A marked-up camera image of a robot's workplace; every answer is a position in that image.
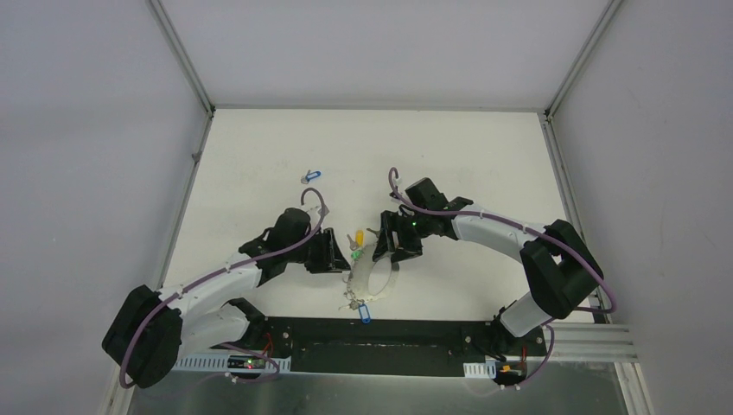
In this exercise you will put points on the yellow tag key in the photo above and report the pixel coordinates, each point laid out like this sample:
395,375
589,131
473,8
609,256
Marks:
359,237

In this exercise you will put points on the blue tag key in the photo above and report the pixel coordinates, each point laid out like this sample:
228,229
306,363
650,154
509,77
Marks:
364,313
310,176

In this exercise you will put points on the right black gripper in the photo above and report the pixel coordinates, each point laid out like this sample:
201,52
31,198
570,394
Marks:
392,221

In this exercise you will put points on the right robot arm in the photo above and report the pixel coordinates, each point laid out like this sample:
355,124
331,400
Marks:
560,270

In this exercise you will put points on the left controller board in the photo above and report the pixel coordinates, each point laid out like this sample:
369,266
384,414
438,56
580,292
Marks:
247,362

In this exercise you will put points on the right controller board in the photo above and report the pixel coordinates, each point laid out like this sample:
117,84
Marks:
514,372

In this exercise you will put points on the aluminium frame rail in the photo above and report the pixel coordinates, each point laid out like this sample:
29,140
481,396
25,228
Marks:
588,369

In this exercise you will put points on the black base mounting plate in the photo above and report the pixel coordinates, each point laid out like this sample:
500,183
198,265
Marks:
384,347

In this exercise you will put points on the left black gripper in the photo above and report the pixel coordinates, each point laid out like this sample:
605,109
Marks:
325,250

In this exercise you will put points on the green tag key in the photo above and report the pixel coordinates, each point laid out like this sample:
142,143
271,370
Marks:
354,246

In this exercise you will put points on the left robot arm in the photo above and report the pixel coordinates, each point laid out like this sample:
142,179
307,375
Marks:
154,329

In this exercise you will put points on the controller board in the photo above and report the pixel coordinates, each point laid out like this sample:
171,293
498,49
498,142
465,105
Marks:
514,372
247,362

